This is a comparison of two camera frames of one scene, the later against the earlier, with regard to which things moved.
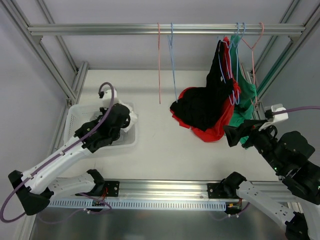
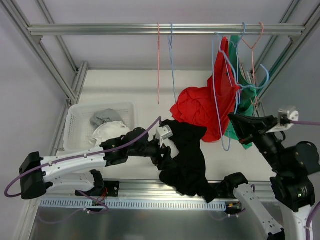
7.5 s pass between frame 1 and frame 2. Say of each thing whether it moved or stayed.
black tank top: moved
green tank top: stayed
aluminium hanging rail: stayed
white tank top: moved
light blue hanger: stayed
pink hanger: stayed
